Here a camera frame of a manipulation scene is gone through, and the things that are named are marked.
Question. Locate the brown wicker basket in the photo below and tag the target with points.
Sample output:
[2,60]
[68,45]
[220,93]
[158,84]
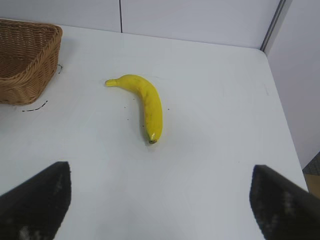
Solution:
[25,75]

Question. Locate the grey aluminium partition post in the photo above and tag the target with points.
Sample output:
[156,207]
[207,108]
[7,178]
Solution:
[275,22]

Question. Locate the yellow banana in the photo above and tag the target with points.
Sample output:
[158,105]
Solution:
[152,105]

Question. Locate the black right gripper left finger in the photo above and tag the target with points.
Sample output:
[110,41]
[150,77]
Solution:
[35,205]

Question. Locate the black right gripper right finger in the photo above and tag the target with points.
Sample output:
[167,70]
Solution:
[285,210]

